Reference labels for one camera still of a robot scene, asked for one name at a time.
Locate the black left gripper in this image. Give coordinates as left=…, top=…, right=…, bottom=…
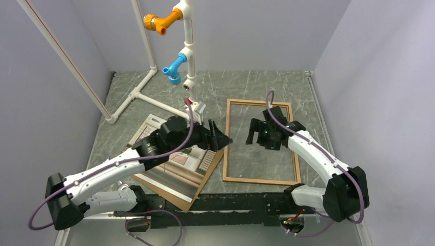
left=168, top=116, right=232, bottom=154

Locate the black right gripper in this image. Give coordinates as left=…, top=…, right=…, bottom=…
left=246, top=118, right=281, bottom=150

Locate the wooden picture frame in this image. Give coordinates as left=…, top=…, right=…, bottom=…
left=222, top=99, right=302, bottom=186

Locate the clear acrylic sheet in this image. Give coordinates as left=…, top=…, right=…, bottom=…
left=223, top=99, right=301, bottom=185

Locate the glossy room photo print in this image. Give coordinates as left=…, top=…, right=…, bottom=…
left=128, top=113, right=218, bottom=203

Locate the brown backing board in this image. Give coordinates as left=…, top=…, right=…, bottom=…
left=126, top=144, right=225, bottom=213

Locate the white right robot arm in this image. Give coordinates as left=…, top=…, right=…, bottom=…
left=246, top=106, right=369, bottom=223

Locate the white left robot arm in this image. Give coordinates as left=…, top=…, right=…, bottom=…
left=45, top=116, right=233, bottom=231

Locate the blue pipe nozzle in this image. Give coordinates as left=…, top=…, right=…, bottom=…
left=162, top=54, right=188, bottom=86

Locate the white PVC pipe stand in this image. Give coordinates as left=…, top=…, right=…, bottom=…
left=17, top=0, right=199, bottom=125

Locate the orange pipe nozzle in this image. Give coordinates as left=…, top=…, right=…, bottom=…
left=143, top=8, right=183, bottom=36

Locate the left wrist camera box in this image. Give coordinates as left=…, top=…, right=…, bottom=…
left=185, top=101, right=206, bottom=125

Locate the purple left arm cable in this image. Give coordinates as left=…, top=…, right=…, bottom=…
left=28, top=101, right=195, bottom=246

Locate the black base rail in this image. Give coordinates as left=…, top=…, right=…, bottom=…
left=113, top=191, right=313, bottom=229

